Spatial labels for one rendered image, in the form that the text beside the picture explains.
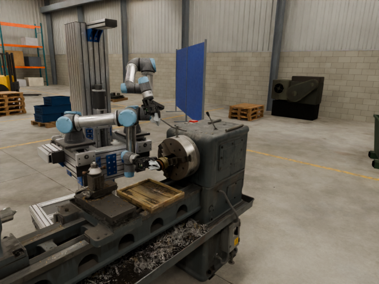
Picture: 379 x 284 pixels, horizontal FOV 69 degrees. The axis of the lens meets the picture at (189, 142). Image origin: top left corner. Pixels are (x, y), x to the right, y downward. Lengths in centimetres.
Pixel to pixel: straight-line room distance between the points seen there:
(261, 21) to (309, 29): 200
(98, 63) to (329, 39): 1014
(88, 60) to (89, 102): 33
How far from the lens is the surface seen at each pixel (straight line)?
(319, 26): 1187
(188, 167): 189
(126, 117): 191
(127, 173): 206
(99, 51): 241
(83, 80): 235
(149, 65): 243
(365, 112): 1145
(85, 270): 163
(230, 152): 219
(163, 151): 195
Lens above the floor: 173
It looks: 15 degrees down
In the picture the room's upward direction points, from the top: 1 degrees clockwise
